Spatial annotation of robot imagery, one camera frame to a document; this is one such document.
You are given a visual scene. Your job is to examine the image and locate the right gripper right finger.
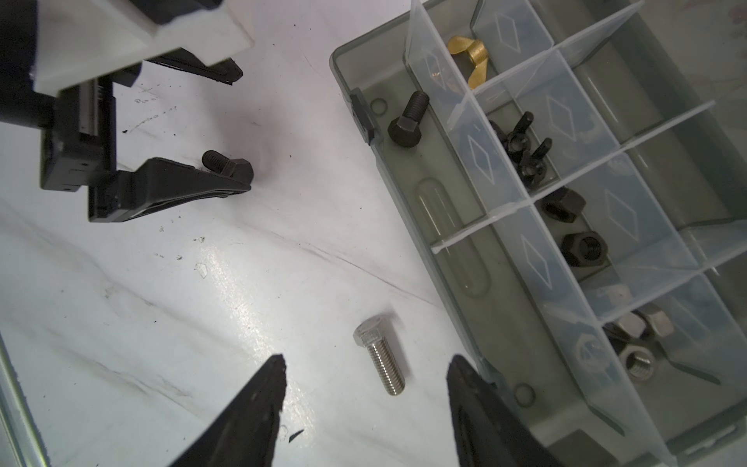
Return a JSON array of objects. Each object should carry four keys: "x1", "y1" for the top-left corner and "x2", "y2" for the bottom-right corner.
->
[{"x1": 447, "y1": 355, "x2": 560, "y2": 466}]

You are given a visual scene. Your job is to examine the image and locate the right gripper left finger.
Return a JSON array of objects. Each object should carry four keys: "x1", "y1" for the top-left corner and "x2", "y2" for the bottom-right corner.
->
[{"x1": 171, "y1": 354, "x2": 287, "y2": 467}]

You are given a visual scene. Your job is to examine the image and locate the brass wing nut in box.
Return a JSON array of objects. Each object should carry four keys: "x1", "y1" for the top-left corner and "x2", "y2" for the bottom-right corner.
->
[{"x1": 447, "y1": 36, "x2": 489, "y2": 90}]

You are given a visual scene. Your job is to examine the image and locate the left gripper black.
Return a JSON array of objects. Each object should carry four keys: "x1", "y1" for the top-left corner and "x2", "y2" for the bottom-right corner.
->
[{"x1": 1, "y1": 1, "x2": 252, "y2": 223}]

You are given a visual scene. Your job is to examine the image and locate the silver cap nut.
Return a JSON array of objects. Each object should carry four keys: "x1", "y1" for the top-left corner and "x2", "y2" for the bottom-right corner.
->
[
  {"x1": 619, "y1": 344, "x2": 657, "y2": 383},
  {"x1": 613, "y1": 313, "x2": 648, "y2": 342},
  {"x1": 637, "y1": 303, "x2": 675, "y2": 339}
]

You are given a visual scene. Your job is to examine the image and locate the silver hex bolt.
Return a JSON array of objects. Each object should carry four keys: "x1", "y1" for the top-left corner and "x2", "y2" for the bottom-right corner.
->
[{"x1": 353, "y1": 316, "x2": 406, "y2": 396}]

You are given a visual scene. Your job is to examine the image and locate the black hex nut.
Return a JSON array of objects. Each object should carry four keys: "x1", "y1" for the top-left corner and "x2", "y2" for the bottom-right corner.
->
[
  {"x1": 560, "y1": 231, "x2": 608, "y2": 268},
  {"x1": 540, "y1": 187, "x2": 587, "y2": 224}
]

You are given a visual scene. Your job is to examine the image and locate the black hex bolt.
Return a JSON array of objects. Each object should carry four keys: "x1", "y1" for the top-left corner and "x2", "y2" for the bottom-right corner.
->
[
  {"x1": 202, "y1": 150, "x2": 255, "y2": 185},
  {"x1": 387, "y1": 91, "x2": 430, "y2": 148}
]

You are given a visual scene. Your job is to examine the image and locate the grey plastic organizer box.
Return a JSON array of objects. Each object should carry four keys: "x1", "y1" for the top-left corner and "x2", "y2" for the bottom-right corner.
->
[{"x1": 330, "y1": 1, "x2": 746, "y2": 466}]

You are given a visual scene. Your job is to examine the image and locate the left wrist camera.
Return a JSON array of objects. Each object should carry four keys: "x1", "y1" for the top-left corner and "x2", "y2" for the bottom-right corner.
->
[{"x1": 31, "y1": 1, "x2": 255, "y2": 97}]

